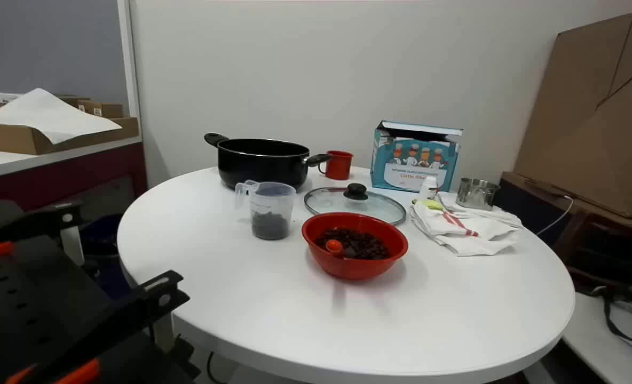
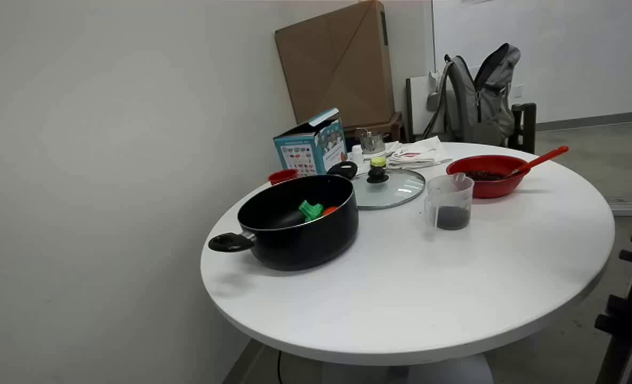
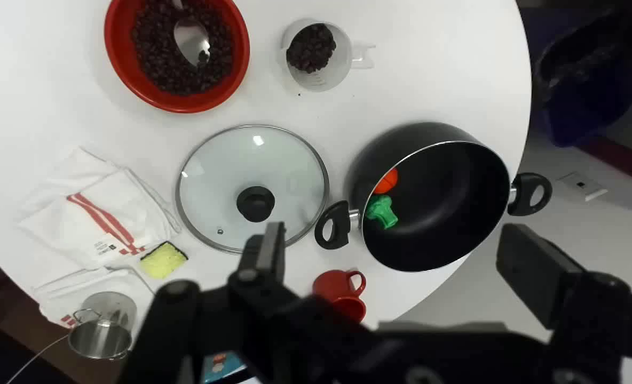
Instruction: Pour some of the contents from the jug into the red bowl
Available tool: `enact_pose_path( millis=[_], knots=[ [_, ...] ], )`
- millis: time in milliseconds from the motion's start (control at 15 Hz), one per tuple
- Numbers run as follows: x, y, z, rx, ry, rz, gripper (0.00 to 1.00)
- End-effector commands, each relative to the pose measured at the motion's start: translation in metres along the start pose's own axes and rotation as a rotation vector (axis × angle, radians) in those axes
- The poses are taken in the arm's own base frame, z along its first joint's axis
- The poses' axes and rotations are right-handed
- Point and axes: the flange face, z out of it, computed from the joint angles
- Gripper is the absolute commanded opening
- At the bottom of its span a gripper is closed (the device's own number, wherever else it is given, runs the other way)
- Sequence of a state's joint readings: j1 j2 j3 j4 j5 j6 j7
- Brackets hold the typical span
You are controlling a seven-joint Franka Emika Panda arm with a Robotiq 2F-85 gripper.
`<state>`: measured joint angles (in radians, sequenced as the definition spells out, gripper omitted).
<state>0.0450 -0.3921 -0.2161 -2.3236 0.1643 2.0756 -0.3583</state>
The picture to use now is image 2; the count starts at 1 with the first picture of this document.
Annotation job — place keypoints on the coffee beans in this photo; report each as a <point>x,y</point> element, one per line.
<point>487,176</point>
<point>453,219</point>

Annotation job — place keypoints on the small red bowl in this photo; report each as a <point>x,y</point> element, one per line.
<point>283,179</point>

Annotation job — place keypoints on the red plastic bowl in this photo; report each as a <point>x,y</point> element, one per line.
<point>498,188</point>

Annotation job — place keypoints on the green toy block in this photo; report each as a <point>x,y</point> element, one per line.
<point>311,211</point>

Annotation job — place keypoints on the orange toy piece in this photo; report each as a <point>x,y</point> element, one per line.
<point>332,211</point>

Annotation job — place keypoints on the blue and white carton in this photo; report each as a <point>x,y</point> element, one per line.
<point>308,147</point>

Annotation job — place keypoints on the black cooking pot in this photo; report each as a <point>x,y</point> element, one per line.
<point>302,240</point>

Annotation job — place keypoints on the small white bottle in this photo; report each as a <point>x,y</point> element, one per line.
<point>357,156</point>

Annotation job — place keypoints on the clear glass jar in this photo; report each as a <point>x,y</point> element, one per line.
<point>375,142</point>

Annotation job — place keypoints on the glass pot lid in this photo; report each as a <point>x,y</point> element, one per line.
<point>401,188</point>

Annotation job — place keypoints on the white crumpled cloth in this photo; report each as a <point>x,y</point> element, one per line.
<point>418,153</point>

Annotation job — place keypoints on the brown cardboard box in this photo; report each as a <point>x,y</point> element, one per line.
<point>338,65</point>

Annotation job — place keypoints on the grey backpack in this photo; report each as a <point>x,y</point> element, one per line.
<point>476,100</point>

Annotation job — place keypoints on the dark wooden chair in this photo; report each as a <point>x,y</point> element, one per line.
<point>526,128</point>

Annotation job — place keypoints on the white table pedestal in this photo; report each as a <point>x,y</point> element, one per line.
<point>450,374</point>

